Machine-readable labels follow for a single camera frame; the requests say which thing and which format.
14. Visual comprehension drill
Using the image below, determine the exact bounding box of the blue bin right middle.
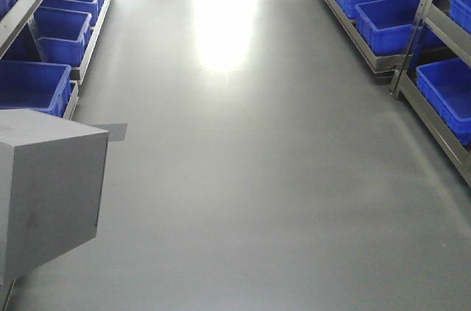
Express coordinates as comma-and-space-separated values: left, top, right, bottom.
355, 0, 420, 56

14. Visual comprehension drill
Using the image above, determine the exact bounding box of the blue bin right near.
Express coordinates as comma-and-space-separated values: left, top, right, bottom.
417, 58, 470, 146

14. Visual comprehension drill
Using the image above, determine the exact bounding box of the steel floor rack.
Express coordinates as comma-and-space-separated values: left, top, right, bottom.
325, 0, 470, 180
1, 0, 111, 118

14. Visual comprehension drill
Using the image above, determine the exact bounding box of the right steel floor rack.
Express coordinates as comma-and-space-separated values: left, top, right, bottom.
325, 0, 470, 180

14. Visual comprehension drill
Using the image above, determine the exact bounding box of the left steel floor rack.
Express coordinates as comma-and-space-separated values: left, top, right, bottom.
1, 0, 111, 118

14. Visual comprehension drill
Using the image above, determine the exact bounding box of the blue bin near left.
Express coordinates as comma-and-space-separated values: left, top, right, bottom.
1, 60, 72, 117

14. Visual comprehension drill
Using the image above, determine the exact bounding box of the gray square base block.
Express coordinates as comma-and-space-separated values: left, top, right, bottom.
1, 109, 109, 283

